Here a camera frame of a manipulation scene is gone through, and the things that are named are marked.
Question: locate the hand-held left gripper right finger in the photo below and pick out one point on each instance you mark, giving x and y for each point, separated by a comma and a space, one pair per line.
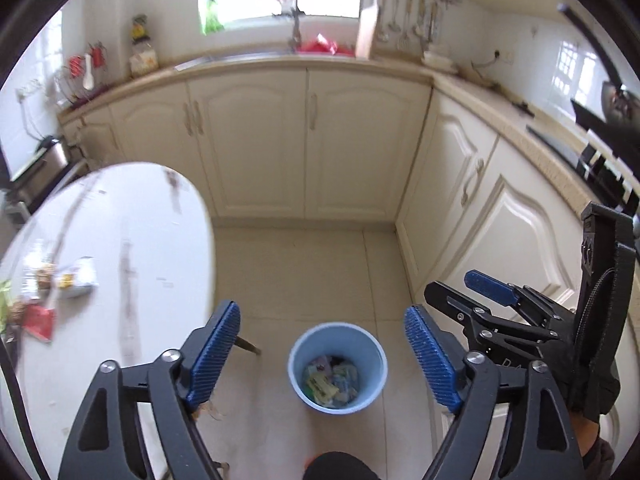
432, 360

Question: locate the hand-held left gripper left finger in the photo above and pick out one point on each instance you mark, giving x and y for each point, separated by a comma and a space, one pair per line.
215, 355

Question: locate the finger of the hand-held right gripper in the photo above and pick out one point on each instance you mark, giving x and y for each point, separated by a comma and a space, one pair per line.
487, 287
450, 302

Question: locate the blue plastic bin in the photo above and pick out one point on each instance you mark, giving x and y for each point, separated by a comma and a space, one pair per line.
300, 360

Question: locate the yellow snack packet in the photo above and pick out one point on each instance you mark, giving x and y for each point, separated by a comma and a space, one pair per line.
320, 387

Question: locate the white snack packet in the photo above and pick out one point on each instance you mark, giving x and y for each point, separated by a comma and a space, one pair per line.
80, 277

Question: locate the red wrapper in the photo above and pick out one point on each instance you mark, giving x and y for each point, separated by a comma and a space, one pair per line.
40, 321

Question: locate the clear plastic bag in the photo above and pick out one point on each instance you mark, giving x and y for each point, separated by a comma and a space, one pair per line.
37, 270

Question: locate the green wrapper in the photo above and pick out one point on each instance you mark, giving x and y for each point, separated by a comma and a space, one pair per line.
4, 305

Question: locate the person's right forearm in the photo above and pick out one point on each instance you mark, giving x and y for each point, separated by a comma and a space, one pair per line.
592, 440

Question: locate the person's leg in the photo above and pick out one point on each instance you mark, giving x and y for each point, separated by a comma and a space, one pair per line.
345, 467

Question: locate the round marble table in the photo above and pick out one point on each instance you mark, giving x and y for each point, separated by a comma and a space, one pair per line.
140, 220

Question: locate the black cooktop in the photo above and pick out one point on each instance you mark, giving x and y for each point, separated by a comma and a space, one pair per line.
555, 145

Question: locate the cream base cabinet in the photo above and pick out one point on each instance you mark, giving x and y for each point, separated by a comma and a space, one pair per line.
260, 140

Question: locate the stack of white bowls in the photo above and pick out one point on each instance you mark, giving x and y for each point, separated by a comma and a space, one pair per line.
440, 57

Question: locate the black rice cooker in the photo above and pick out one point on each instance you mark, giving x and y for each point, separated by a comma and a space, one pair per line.
50, 160

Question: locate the row of hanging utensils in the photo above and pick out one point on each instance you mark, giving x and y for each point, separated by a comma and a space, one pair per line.
382, 30

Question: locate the wooden cutting board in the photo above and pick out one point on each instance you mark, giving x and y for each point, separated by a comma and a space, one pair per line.
367, 35

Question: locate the red basin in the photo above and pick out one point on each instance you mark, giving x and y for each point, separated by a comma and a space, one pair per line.
320, 46

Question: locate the steel sink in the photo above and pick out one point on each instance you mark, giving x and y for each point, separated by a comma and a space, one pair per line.
225, 60

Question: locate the glass jar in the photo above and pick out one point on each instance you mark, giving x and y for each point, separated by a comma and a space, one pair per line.
144, 62

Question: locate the white spoon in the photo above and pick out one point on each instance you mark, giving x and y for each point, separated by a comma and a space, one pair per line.
88, 80

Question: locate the green soap bottle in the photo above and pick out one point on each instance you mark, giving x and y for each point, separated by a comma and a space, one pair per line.
212, 22

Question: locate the yellow label bottle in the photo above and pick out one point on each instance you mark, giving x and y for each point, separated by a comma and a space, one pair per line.
140, 30

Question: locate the white wall socket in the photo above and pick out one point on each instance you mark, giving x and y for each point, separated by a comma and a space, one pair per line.
27, 91

